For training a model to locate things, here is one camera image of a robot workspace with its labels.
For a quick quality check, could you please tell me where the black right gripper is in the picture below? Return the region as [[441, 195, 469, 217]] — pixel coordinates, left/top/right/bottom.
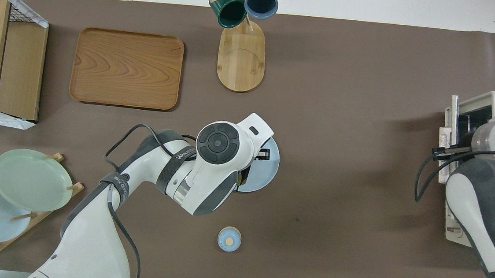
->
[[456, 129, 475, 152]]

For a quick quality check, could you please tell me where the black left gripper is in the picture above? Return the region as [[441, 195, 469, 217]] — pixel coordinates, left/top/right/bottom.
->
[[252, 147, 271, 162]]

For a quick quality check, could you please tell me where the cream toaster oven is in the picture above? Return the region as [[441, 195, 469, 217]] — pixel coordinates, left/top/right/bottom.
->
[[430, 87, 495, 250]]

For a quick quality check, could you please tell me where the brown table mat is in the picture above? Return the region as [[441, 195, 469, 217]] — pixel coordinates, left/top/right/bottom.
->
[[0, 0, 495, 278]]

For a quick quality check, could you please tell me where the wooden mug tree stand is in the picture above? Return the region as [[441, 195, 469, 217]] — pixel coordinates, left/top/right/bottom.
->
[[202, 0, 281, 96]]

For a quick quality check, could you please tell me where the dark green mug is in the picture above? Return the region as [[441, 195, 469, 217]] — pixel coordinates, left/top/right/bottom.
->
[[207, 0, 248, 30]]

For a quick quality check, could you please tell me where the blue mug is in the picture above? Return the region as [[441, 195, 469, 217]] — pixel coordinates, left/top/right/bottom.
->
[[243, 0, 280, 21]]

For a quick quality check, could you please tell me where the wooden serving tray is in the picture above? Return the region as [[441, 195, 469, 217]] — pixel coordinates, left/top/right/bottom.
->
[[68, 26, 186, 112]]

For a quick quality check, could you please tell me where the pale green plate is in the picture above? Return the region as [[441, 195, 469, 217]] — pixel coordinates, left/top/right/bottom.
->
[[0, 147, 76, 215]]

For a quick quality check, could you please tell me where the wooden plate rack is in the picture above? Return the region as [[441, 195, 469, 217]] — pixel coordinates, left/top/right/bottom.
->
[[0, 148, 88, 272]]

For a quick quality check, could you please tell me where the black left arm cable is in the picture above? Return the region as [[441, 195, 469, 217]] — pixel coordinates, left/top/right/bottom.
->
[[95, 121, 199, 278]]

